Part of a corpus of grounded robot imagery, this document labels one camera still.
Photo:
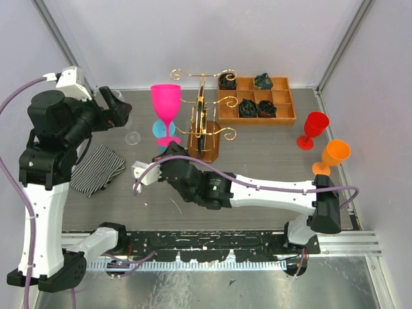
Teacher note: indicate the clear wine glass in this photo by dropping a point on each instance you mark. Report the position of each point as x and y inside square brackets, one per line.
[117, 95]
[132, 138]

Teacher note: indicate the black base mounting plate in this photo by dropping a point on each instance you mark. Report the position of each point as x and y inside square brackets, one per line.
[206, 246]

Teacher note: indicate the dark rolled tie right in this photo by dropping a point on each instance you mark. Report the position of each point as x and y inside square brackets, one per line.
[266, 109]

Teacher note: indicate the clear wine glass front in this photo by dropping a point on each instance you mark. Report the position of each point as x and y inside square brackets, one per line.
[132, 138]

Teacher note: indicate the striped black white cloth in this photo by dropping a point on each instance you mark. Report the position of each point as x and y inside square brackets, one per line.
[97, 171]

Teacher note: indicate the dark patterned rolled tie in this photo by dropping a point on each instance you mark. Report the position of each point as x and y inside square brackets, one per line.
[247, 109]

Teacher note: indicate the white slotted cable duct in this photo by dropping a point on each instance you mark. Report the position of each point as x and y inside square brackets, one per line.
[152, 266]

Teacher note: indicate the pink wine glass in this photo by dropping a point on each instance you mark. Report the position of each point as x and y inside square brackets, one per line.
[166, 100]

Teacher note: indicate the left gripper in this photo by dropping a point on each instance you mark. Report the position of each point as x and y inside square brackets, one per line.
[117, 114]

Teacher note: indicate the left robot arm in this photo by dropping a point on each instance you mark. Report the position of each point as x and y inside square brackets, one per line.
[60, 124]

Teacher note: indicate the blue green rolled tie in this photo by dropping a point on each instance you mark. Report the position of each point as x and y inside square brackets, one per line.
[262, 82]

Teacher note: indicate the orange wine glass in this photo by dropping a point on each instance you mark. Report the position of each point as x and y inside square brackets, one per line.
[335, 152]

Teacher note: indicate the wooden compartment tray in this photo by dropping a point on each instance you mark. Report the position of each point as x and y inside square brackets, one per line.
[280, 95]

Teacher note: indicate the black rolled tie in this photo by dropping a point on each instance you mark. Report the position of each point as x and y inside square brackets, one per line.
[227, 81]

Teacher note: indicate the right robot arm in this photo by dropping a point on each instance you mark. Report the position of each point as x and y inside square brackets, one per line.
[316, 204]

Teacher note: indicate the gold wire wine glass rack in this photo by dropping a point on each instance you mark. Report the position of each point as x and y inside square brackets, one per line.
[204, 134]

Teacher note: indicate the clear wine glass back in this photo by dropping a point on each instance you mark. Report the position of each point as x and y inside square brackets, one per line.
[117, 95]

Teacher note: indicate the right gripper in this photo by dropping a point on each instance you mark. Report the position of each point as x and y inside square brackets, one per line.
[174, 149]

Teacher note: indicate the blue wine glass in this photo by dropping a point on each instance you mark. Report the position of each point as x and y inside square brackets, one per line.
[159, 129]

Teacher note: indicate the red wine glass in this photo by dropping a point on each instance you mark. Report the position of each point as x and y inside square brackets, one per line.
[314, 126]

